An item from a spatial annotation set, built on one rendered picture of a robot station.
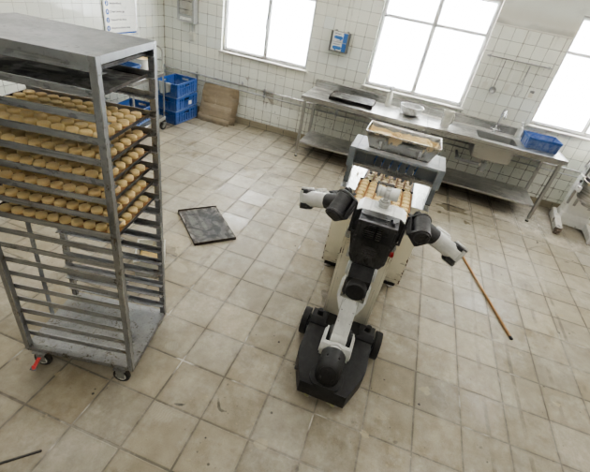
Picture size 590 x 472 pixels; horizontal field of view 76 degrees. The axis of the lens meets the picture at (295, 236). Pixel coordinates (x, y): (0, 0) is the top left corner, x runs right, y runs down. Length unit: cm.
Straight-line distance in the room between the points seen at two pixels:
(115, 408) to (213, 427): 56
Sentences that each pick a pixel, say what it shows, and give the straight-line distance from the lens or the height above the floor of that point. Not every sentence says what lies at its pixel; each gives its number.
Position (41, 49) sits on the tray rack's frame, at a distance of 165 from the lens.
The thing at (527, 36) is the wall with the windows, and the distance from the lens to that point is 600.
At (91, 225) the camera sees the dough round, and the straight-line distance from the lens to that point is 198.
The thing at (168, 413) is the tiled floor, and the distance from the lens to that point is 249.
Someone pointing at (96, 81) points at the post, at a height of 174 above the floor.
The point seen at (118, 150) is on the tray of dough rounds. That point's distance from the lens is 186.
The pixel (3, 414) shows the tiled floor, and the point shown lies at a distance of 271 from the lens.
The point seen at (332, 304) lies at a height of 23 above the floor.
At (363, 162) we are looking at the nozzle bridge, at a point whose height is 105.
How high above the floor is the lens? 214
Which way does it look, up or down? 34 degrees down
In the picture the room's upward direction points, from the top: 11 degrees clockwise
